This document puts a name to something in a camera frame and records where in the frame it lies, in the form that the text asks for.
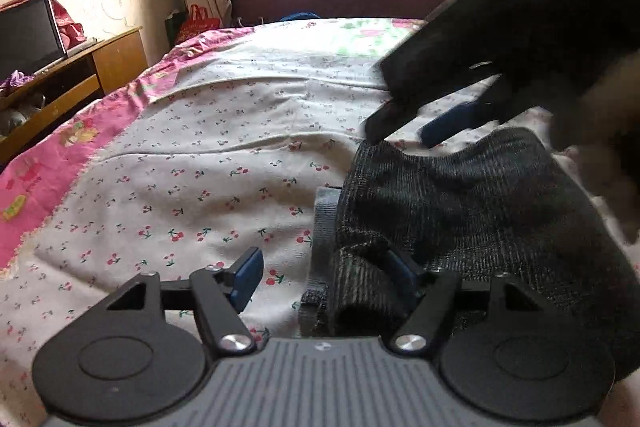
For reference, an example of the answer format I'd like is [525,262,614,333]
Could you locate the pink plastic bag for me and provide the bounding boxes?
[49,0,87,52]

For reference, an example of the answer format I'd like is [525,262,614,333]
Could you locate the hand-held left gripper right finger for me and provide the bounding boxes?
[386,249,547,354]

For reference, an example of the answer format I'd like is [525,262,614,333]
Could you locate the wooden side cabinet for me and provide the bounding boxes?
[0,26,150,166]

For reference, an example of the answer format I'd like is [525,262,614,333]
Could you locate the purple cloth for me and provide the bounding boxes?
[0,70,37,94]

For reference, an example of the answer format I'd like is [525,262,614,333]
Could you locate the black flat screen monitor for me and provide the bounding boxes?
[0,0,69,82]

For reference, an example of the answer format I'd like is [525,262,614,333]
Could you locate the pale crumpled bag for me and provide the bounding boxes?
[0,106,28,138]

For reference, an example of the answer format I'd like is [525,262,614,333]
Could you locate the red bag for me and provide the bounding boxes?
[175,4,223,48]

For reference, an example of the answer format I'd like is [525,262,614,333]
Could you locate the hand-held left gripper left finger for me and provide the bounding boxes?
[92,247,265,354]

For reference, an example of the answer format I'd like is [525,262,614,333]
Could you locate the cherry print bed sheet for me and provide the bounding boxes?
[0,16,640,427]

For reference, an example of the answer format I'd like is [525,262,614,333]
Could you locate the white flat device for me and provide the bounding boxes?
[66,37,99,56]

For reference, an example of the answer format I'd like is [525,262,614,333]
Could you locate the dark grey pants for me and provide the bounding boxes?
[299,126,640,385]

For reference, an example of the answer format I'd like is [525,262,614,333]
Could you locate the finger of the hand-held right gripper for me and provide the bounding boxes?
[364,98,432,144]
[421,98,502,148]

